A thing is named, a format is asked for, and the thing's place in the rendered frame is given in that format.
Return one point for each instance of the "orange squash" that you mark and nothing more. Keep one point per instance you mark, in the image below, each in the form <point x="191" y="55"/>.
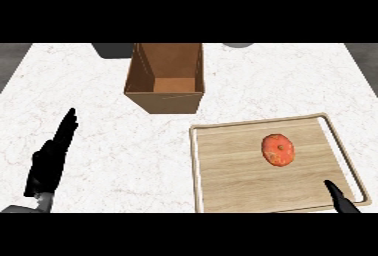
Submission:
<point x="278" y="150"/>

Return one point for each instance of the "grey round object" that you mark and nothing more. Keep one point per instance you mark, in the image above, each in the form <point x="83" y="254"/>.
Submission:
<point x="238" y="45"/>

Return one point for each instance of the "dark grey block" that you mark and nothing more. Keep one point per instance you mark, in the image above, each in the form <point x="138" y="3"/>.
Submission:
<point x="114" y="50"/>

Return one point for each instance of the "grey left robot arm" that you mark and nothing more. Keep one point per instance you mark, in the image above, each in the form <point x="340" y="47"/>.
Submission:
<point x="35" y="205"/>

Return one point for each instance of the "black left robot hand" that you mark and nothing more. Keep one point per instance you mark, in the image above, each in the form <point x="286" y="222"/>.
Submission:
<point x="49" y="163"/>

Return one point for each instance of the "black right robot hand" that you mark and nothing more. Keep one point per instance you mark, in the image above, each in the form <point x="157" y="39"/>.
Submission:
<point x="340" y="200"/>

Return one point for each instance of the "pale wooden tray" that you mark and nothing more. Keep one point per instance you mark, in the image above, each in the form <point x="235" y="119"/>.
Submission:
<point x="271" y="166"/>

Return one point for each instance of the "brown cardboard box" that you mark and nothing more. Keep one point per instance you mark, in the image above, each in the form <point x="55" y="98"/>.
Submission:
<point x="165" y="80"/>

